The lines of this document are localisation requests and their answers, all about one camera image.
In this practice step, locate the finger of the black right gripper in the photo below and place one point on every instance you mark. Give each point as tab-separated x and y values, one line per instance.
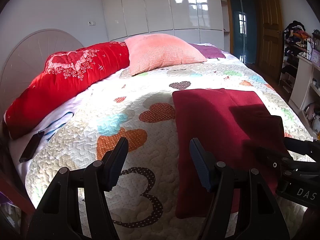
306	147
273	160

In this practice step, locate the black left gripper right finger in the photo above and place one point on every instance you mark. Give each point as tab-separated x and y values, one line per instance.
259	215

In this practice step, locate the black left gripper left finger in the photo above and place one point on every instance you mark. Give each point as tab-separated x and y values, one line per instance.
57	215

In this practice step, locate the dark red fleece garment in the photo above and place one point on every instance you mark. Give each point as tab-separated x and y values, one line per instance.
231	125

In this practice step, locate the white shelf unit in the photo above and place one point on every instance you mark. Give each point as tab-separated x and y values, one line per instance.
305	93

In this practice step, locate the black phone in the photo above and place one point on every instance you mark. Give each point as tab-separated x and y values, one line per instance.
31	147

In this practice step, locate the lilac bed sheet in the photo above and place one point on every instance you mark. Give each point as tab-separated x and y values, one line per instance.
57	118

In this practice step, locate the cluttered shoe rack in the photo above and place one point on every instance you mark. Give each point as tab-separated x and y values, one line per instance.
296	44

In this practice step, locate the purple towel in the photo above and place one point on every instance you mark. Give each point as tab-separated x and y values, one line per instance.
209	52

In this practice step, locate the wooden door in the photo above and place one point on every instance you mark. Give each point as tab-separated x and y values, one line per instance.
256	34

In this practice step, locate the heart patterned quilt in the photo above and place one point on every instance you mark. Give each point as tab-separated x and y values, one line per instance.
141	109

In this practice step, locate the red floral duvet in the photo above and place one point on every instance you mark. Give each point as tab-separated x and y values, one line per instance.
65	75

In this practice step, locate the round white headboard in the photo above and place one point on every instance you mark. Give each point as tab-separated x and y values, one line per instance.
27	60

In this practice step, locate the pink checked pillow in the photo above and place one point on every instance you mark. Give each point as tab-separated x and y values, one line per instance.
152	51

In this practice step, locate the white glossy wardrobe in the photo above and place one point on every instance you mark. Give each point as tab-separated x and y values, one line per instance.
195	21

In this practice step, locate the wall socket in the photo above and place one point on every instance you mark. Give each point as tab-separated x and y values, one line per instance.
91	23

